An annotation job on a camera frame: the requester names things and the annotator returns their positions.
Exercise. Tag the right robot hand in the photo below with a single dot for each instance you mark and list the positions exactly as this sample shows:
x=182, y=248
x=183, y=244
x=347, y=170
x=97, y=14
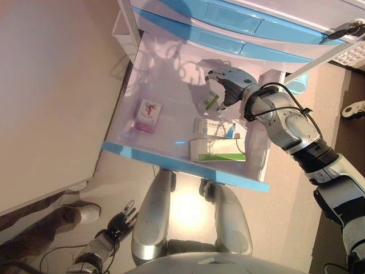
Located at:
x=236, y=82

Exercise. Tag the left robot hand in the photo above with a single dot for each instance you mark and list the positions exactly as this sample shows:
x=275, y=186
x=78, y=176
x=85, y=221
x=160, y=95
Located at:
x=121, y=224

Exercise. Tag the small green white medicine box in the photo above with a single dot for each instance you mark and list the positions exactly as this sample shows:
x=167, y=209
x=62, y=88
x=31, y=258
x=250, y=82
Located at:
x=208, y=101

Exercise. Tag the blue faced cart drawer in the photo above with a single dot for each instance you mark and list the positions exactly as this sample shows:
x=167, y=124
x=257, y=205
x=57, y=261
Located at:
x=171, y=114
x=228, y=17
x=222, y=42

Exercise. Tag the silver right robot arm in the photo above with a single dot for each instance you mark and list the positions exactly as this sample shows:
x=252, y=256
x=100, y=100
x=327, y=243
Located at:
x=285, y=122

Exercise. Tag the blue white medicine box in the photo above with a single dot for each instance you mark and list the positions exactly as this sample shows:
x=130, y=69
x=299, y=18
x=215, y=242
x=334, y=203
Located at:
x=216, y=128

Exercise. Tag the large green white medicine box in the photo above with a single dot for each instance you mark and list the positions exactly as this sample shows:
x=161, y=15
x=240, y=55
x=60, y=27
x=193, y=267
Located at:
x=219, y=151

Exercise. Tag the pink white medicine box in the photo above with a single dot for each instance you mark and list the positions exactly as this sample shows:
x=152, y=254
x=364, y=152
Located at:
x=148, y=114

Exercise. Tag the white person shoe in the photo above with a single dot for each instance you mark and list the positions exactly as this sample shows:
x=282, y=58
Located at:
x=88, y=212

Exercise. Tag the blue lidded waste bin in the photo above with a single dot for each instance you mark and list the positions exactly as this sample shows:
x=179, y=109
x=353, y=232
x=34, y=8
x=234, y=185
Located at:
x=299, y=84

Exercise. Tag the brown trouser leg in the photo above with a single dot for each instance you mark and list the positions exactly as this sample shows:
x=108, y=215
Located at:
x=34, y=231

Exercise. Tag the grey robot torso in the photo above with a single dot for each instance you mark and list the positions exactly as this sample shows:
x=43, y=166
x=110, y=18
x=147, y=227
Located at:
x=214, y=265

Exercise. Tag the silver right robot leg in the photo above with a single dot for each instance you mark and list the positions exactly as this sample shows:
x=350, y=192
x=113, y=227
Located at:
x=228, y=219

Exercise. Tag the white plastic lattice basket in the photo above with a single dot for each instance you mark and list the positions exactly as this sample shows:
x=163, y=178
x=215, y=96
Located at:
x=350, y=55

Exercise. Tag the black cart key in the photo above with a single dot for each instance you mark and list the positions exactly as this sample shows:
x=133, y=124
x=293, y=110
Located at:
x=346, y=30

